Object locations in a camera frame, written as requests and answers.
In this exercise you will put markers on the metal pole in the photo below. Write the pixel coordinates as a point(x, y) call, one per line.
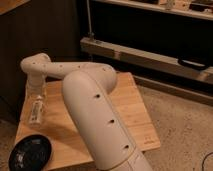
point(91, 34)

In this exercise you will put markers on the white plastic bottle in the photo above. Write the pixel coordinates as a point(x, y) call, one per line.
point(37, 111)

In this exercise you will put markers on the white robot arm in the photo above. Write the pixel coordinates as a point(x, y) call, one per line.
point(85, 89)

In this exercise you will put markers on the black object on beam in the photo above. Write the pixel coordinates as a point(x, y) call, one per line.
point(192, 65)

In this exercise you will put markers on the wooden table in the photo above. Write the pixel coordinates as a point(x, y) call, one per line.
point(68, 147)

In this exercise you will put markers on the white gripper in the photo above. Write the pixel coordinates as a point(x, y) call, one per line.
point(35, 89)

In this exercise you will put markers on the wooden shelf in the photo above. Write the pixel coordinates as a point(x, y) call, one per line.
point(177, 7)

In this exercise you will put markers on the black ceramic bowl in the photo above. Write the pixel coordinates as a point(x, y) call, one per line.
point(31, 153)

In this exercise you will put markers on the long wooden beam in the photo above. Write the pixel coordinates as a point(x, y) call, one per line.
point(145, 59)

